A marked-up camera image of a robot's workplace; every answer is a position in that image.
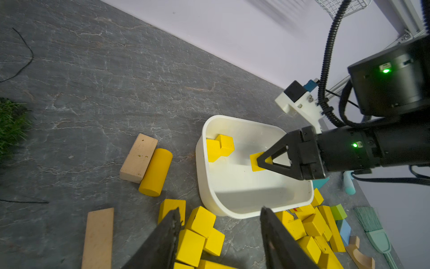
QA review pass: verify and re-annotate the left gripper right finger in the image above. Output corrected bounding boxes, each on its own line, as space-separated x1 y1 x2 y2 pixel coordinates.
260 207 317 269

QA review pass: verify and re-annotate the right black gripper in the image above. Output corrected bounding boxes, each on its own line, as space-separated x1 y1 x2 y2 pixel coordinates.
258 126 380 180

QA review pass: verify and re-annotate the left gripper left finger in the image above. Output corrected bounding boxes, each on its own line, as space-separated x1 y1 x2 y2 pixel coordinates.
123 209 181 269

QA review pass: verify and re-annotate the yellow cube block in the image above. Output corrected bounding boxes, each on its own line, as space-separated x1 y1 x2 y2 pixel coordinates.
206 139 221 163
249 152 273 173
216 134 235 157

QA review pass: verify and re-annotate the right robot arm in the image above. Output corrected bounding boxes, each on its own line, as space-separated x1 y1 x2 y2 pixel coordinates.
257 35 430 180

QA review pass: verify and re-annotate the long yellow block right upright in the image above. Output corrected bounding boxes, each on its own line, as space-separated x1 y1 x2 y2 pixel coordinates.
318 206 346 252

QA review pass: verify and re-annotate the teal toy shovel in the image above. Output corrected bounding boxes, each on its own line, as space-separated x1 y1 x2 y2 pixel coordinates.
312 171 356 195

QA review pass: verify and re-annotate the natural wood plank block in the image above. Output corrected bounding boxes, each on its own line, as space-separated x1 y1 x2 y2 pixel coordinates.
81 208 114 269

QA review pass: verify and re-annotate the light blue flat block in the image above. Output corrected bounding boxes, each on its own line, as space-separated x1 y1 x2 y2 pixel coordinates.
336 219 352 247

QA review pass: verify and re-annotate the light green cube block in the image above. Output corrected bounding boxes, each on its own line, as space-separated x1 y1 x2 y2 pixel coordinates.
330 204 347 221

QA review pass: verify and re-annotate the yellow cylinder block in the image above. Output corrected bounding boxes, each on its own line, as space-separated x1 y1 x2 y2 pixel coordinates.
138 149 173 197

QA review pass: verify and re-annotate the white plastic bin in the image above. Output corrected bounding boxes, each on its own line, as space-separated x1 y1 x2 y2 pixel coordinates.
196 115 314 219

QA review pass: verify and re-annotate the natural wood arch block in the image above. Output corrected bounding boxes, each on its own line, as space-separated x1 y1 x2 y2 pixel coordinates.
346 236 376 269

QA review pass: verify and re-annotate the natural wood block upper left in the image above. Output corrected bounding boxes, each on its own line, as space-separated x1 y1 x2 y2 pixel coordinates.
119 133 159 184

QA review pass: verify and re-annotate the teal toy rake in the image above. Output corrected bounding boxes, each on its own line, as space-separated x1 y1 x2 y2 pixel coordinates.
353 207 398 269

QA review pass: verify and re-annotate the green artificial grass mat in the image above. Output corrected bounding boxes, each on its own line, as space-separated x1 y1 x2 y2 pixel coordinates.
1 98 31 162

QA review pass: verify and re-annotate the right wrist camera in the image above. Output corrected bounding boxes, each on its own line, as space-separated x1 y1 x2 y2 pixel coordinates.
275 78 324 134

